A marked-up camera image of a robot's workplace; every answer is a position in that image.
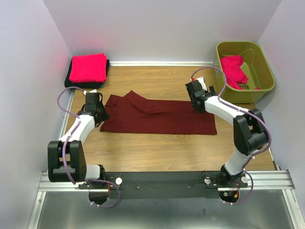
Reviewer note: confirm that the aluminium frame rail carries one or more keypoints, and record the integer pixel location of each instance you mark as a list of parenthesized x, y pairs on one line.
[(153, 63)]

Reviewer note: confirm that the maroon t shirt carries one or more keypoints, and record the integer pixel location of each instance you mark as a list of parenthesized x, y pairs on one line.
[(133, 113)]

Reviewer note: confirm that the olive green plastic bin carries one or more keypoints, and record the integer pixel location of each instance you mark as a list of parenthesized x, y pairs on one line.
[(259, 69)]

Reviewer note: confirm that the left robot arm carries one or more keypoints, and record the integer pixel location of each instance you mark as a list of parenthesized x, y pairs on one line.
[(66, 159)]

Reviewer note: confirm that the folded pink t shirt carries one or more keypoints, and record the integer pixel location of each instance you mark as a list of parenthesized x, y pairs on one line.
[(88, 68)]

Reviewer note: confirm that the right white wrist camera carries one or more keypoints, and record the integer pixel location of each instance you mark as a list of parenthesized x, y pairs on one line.
[(199, 84)]

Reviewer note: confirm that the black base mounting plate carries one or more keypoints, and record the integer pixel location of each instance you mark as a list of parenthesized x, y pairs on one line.
[(156, 185)]

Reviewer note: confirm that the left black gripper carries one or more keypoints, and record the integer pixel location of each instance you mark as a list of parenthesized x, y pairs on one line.
[(106, 116)]

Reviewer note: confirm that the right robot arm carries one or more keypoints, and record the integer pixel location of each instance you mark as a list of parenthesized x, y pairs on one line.
[(249, 129)]

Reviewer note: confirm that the pink t shirt in bin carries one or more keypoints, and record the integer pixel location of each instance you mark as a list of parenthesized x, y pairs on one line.
[(237, 73)]

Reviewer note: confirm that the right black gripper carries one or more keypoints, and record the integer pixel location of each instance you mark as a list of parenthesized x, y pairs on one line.
[(211, 89)]

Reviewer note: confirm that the folded black t shirt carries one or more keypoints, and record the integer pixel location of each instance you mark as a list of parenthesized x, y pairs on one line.
[(68, 83)]

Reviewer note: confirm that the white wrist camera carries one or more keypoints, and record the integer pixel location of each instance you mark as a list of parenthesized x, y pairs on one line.
[(92, 91), (199, 84)]

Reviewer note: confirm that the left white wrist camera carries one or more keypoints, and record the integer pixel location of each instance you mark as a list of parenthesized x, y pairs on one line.
[(92, 91)]

